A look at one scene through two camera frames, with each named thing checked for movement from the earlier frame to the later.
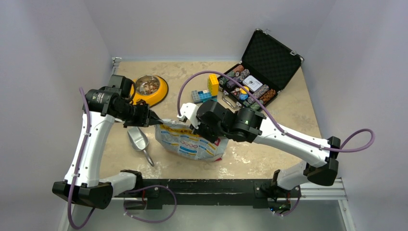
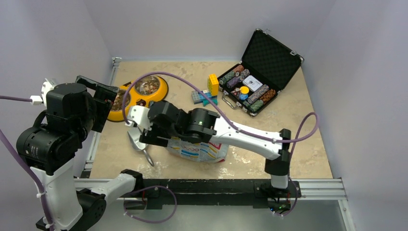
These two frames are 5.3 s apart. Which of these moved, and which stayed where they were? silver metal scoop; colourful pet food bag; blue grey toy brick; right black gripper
Moved: right black gripper
Stayed: colourful pet food bag; blue grey toy brick; silver metal scoop
